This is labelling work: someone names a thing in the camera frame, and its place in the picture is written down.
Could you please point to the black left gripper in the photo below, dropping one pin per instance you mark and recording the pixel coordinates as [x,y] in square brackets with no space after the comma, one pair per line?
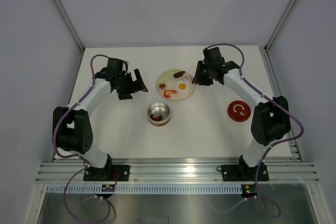
[137,85]

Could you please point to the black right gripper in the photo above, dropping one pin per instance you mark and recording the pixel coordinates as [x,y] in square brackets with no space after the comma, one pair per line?
[198,79]

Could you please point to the pink cat paw tongs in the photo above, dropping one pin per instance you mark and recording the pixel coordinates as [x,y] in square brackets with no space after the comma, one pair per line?
[188,77]

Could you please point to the brown toy sea cucumber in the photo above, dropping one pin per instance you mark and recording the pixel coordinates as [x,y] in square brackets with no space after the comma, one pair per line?
[178,74]

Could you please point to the cream green round plate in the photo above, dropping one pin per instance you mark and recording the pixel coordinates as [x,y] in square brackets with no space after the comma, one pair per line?
[170,81]

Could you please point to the red steel lunch box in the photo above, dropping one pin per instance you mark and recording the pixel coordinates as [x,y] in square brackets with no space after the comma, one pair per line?
[157,109]

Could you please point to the dark red toy octopus tentacle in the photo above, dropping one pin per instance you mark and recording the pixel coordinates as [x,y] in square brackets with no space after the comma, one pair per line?
[156,118]

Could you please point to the red lunch box lid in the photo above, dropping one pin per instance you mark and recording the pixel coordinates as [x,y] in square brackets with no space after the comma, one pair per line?
[239,111]

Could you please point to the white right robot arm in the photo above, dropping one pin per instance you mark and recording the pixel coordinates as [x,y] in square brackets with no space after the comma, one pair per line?
[249,93]

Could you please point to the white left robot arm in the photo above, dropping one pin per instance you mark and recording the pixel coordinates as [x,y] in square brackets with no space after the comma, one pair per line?
[72,134]

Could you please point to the toy fried egg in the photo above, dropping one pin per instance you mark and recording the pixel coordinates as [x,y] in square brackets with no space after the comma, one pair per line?
[182,87]

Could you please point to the toy noodle bowl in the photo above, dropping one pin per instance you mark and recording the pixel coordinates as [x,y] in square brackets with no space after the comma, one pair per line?
[162,86]

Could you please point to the orange toy shrimp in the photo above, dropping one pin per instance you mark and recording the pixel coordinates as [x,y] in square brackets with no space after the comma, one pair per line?
[168,93]

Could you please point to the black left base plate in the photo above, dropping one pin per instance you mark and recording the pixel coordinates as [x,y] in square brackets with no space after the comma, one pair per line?
[120,173]

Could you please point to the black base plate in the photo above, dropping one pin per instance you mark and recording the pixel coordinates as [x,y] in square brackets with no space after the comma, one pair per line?
[237,173]
[120,173]

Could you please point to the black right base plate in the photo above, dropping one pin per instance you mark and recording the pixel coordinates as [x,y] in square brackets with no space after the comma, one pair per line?
[237,173]

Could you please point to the right side aluminium rail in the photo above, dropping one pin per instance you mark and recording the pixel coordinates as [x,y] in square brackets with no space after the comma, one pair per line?
[275,113]

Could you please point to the aluminium rail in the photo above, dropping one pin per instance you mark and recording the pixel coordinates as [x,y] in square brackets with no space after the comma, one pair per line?
[183,170]
[275,113]

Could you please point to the aluminium front rail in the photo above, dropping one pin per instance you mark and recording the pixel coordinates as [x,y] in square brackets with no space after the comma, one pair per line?
[183,170]

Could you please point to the white slotted cable duct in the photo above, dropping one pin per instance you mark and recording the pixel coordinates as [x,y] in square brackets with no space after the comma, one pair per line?
[150,189]

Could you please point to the left aluminium frame post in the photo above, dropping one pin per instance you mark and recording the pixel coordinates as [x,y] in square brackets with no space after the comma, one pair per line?
[65,17]

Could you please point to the aluminium frame post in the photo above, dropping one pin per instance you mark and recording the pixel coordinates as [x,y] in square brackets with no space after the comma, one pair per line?
[65,17]
[280,24]

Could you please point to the right aluminium frame post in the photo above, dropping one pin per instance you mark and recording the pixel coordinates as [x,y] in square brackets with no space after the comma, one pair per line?
[280,24]

